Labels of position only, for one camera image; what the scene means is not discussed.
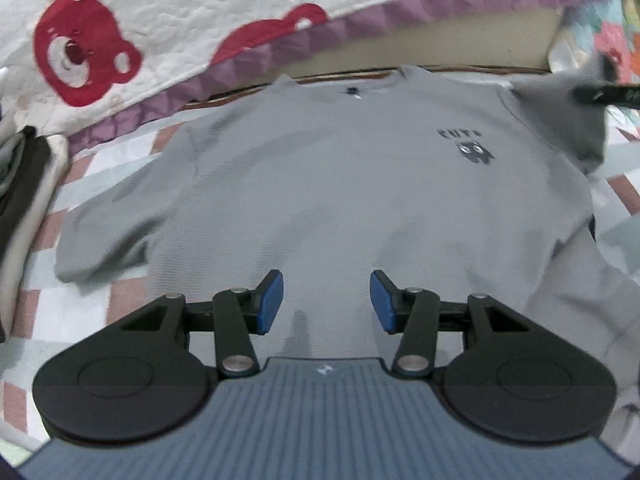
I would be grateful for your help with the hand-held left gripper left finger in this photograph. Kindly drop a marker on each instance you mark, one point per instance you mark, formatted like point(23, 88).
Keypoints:
point(270, 302)

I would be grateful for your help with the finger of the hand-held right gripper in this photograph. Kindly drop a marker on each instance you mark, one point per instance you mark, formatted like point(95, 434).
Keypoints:
point(610, 95)

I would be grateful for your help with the beige bed frame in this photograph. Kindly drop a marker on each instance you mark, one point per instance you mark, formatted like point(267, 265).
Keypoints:
point(450, 45)

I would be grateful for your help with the grey knit sweater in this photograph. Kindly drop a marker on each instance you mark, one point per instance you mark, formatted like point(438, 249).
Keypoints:
point(325, 185)

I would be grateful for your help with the floral cloth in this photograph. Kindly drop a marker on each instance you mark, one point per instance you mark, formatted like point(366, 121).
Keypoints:
point(610, 35)

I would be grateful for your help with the checkered floor rug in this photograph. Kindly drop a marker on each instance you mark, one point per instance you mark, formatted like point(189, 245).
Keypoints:
point(90, 180)

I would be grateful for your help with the bear print quilt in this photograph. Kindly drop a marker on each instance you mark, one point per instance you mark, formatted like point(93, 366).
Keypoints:
point(200, 10)

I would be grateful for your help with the stack of folded clothes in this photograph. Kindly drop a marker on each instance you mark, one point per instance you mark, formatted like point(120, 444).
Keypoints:
point(25, 200)

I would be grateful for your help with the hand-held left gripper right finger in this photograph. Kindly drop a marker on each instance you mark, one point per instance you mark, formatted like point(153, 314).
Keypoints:
point(382, 302)

